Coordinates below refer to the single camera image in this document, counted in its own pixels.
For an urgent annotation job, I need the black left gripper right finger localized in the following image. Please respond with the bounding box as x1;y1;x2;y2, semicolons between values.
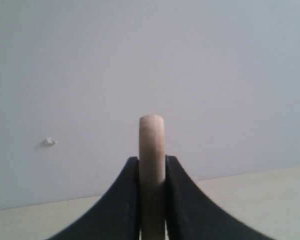
165;155;269;240

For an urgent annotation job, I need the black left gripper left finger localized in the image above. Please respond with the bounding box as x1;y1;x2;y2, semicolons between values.
50;156;141;240

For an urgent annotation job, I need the white wooden paint brush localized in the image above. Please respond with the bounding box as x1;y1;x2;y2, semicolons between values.
139;115;166;240

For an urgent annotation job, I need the small white wall fixture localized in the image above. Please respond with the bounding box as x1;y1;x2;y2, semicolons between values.
43;137;58;147

